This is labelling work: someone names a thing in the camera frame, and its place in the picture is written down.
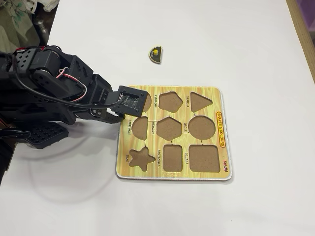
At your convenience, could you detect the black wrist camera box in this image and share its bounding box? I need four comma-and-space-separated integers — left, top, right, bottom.
105, 85, 149, 117

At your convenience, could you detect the grey metal knob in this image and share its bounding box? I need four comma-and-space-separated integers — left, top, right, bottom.
33, 18, 50, 42

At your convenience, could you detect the black grid base plate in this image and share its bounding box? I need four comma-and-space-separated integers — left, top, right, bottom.
25, 121, 70, 150

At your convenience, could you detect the red white servo wire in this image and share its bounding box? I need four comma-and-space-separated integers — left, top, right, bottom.
57, 67, 88, 104

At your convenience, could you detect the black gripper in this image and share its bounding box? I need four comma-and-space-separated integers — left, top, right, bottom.
63, 54, 126, 125

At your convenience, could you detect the black camera cable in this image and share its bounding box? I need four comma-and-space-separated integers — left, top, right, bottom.
12, 68, 124, 108

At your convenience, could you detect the white plastic bag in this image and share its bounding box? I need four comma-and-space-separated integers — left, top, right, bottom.
42, 0, 60, 12

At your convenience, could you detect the black semicircle piece yellow pin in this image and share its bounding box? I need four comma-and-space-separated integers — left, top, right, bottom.
148, 46, 164, 65

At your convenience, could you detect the floral beige cloth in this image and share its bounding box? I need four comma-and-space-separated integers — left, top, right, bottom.
0, 0, 41, 54

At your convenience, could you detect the black table clamp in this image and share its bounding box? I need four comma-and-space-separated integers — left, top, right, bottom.
0, 128, 32, 142

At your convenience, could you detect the yellow wooden shape puzzle board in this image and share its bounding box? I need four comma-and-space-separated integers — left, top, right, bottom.
115, 85, 234, 182

